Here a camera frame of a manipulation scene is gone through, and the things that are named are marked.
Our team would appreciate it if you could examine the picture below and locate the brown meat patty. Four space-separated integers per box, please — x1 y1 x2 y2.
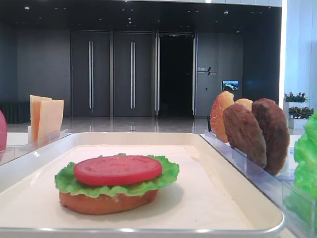
223 103 266 169
252 98 290 176

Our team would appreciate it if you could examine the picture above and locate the red tomato slice on tray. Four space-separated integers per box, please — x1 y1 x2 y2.
74 155 162 186

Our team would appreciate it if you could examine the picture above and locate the yellow cheese slice inner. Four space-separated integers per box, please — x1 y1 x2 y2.
38 100 64 140

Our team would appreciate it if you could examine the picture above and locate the green lettuce leaf on tray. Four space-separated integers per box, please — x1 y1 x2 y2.
54 155 179 198

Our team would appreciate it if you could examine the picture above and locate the brown meat patty in rack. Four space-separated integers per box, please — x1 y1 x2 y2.
252 98 290 176

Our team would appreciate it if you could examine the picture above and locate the orange cheese slice outer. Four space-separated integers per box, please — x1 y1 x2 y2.
30 95 52 142

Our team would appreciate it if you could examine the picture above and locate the red tomato slice in rack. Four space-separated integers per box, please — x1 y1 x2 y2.
0 111 7 151

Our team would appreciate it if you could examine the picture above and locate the green lettuce leaf in rack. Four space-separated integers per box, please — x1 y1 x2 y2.
284 114 317 222

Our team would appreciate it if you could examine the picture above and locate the bun slice far right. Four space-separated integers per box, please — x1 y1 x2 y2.
210 91 234 143

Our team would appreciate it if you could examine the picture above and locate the bun slice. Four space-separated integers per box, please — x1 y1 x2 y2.
59 190 158 215
235 98 253 111
210 91 234 143

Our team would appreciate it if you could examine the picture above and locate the white rectangular tray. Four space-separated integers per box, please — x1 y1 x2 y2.
0 132 285 238

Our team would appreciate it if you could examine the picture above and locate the bottom bun slice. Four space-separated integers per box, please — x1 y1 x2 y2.
59 190 158 215

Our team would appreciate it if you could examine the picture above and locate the white flower planter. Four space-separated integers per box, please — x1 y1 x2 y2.
284 92 314 129

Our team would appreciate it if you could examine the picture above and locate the clear acrylic rack left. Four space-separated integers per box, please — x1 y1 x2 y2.
0 127 71 166

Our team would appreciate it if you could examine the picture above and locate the clear acrylic rack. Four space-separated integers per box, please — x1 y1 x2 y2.
203 125 317 238
0 127 71 166

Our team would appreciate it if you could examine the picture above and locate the clear acrylic rack right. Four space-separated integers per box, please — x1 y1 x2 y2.
203 125 317 238

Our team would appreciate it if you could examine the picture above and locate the wall display screen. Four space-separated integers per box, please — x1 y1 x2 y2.
222 80 239 91

